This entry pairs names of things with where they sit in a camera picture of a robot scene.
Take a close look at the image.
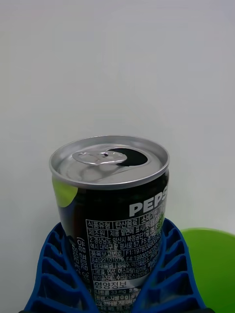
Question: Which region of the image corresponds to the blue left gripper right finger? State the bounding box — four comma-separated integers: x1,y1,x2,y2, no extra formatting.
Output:
132,218,207,313

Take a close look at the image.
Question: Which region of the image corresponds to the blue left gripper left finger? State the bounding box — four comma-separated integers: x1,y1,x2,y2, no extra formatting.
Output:
23,222,100,313

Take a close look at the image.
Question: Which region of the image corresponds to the black drink can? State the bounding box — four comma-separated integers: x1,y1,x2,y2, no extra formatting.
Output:
48,135,170,313

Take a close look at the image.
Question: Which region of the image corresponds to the green plastic bin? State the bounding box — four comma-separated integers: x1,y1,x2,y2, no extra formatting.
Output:
180,227,235,313

